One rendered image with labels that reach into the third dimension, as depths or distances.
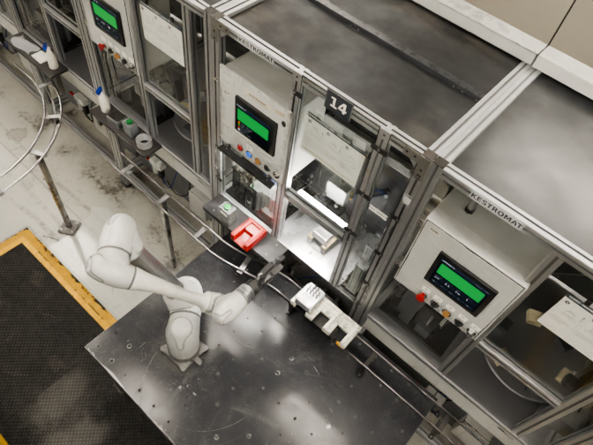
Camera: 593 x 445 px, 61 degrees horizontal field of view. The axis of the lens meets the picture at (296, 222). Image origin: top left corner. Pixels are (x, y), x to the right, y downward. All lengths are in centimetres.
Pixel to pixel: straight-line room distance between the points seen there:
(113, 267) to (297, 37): 119
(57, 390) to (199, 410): 116
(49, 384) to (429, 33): 289
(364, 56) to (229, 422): 178
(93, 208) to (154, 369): 179
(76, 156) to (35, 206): 55
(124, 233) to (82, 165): 233
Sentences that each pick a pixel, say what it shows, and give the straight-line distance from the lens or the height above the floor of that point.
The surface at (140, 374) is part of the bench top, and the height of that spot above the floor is 68.
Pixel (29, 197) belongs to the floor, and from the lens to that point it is 437.
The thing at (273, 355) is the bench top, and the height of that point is 68.
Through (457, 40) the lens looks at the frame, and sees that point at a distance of 243.
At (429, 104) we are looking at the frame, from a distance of 203.
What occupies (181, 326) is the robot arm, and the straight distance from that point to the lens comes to 251.
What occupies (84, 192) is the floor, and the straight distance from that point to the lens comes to 428.
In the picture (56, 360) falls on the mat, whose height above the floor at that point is 1.
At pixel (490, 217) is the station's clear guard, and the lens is 183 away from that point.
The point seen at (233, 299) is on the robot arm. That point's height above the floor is 118.
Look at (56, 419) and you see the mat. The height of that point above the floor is 1.
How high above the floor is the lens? 324
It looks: 54 degrees down
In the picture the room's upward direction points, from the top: 11 degrees clockwise
